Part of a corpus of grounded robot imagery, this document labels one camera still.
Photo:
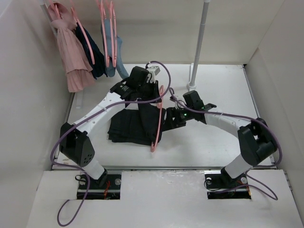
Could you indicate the black trousers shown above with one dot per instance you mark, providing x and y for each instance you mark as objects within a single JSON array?
[{"x": 136, "y": 126}]

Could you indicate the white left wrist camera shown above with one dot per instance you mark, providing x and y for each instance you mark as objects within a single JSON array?
[{"x": 153, "y": 72}]

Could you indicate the pink hanger with navy garment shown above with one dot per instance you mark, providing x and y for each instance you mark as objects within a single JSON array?
[{"x": 82, "y": 30}]

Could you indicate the pink hanger with denim garment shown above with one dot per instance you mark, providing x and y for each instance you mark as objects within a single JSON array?
[{"x": 107, "y": 47}]

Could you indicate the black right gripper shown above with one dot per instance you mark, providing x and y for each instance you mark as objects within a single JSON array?
[{"x": 169, "y": 123}]

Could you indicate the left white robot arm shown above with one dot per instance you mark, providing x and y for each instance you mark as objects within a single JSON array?
[{"x": 77, "y": 142}]

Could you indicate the metal rail at table front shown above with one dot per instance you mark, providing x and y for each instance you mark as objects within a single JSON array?
[{"x": 108, "y": 167}]

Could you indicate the pink pleated garment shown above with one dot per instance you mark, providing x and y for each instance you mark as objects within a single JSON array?
[{"x": 75, "y": 63}]

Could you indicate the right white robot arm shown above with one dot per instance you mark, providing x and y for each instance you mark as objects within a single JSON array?
[{"x": 255, "y": 141}]

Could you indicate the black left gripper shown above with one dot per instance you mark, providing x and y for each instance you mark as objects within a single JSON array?
[{"x": 155, "y": 88}]

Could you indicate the grey metal rack pole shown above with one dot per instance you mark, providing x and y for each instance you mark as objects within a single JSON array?
[{"x": 201, "y": 31}]

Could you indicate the light blue denim garment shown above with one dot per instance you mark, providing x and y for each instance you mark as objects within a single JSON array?
[{"x": 120, "y": 69}]

